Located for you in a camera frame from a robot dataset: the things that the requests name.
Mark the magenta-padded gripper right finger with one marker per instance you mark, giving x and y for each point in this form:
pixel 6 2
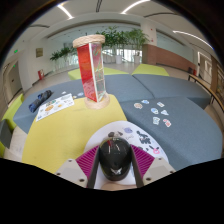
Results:
pixel 145 163

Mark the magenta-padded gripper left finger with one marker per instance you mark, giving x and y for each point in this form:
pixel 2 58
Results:
pixel 86 161

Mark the black computer mouse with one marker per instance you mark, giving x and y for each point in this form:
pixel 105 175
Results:
pixel 115 158

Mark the white printed mouse pad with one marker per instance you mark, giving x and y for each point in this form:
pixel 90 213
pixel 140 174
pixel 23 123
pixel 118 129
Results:
pixel 100 133

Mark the small printed sticker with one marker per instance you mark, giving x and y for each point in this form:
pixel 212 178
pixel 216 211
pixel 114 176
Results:
pixel 167 122
pixel 154 110
pixel 138 105
pixel 145 101
pixel 156 120
pixel 164 112
pixel 160 104

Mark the white sticker sheet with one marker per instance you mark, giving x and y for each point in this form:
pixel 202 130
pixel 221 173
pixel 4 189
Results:
pixel 55 106

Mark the small round blue sticker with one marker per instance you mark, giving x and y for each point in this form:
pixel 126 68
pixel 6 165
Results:
pixel 80 94

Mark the small white sticker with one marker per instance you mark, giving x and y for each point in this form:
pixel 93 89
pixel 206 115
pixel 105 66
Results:
pixel 63 92

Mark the dark blue folded umbrella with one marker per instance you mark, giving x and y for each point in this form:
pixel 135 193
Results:
pixel 39 100

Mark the large grey upholstered bench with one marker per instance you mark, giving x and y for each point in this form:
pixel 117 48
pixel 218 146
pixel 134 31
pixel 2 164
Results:
pixel 123 86

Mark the dark grey seat block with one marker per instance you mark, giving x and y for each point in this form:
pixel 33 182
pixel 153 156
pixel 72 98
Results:
pixel 5 133

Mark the lime green seat block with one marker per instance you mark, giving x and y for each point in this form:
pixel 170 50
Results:
pixel 13 111

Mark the lime green upholstered bench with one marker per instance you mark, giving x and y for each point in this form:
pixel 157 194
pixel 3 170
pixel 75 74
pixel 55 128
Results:
pixel 150 69
pixel 113 71

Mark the red fire extinguisher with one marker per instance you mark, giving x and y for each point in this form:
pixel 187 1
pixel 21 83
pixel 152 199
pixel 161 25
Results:
pixel 40 74

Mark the row of potted plants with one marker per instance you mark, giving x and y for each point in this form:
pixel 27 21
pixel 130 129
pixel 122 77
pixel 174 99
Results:
pixel 133 38

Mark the green exit sign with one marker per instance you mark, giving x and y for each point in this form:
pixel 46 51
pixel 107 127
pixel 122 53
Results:
pixel 15 51

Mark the ceiling light strips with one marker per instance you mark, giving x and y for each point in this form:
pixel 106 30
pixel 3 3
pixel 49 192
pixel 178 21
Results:
pixel 63 10

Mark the wooden bench with black frame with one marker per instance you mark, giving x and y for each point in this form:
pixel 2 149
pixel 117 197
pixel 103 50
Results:
pixel 206 87

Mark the framed wall sign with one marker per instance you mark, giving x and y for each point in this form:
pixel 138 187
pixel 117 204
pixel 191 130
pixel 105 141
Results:
pixel 39 52

